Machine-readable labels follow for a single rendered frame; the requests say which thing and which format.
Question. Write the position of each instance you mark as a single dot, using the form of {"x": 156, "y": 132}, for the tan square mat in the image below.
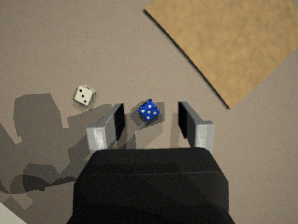
{"x": 235, "y": 44}

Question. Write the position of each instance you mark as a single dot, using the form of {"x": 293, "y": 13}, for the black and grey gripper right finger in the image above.
{"x": 199, "y": 133}

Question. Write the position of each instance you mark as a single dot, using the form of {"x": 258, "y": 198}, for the white die with black pips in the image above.
{"x": 85, "y": 94}

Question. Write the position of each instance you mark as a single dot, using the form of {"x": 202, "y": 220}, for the blue die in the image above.
{"x": 149, "y": 110}

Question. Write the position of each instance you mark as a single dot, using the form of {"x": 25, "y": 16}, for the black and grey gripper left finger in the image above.
{"x": 109, "y": 129}

